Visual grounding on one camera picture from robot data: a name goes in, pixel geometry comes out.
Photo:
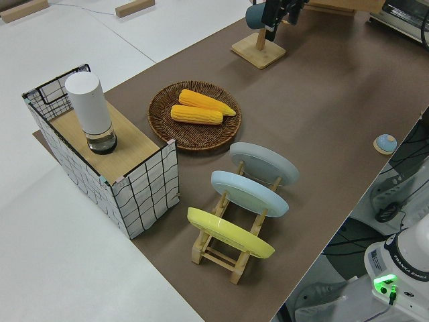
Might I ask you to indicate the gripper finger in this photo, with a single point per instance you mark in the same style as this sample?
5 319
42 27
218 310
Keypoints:
294 11
272 16

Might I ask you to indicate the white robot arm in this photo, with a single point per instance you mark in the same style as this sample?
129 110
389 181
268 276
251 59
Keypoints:
409 255

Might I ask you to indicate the dark blue mug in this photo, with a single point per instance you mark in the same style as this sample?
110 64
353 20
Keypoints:
254 16

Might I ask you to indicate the wooden mug tree stand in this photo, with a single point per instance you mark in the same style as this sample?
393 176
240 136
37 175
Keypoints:
258 53

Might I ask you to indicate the brown table mat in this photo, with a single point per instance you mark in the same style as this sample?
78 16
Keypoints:
318 100

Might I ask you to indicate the white countertop oven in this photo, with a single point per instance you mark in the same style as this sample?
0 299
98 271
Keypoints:
402 13

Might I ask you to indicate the yellow corn cob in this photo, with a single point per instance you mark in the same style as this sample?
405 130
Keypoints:
194 114
197 99

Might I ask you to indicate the wooden block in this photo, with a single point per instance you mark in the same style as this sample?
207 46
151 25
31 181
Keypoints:
134 8
20 11

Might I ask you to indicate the round wicker basket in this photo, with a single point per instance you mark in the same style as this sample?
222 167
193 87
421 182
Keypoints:
187 137

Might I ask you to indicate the grey plate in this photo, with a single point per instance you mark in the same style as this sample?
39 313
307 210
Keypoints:
264 164

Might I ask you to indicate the blue bell on wooden base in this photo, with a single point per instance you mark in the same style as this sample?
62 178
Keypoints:
385 142

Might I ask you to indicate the light blue plate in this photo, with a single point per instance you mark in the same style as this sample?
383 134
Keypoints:
248 194

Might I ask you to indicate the white cylinder bottle clear base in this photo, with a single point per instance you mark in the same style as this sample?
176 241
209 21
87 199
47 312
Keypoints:
88 104

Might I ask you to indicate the white power strip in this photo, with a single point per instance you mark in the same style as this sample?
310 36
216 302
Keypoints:
395 191

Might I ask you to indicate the yellow plate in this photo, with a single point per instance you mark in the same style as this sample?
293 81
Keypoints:
228 233

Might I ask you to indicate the wooden plate rack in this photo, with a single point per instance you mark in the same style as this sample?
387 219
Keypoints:
218 258

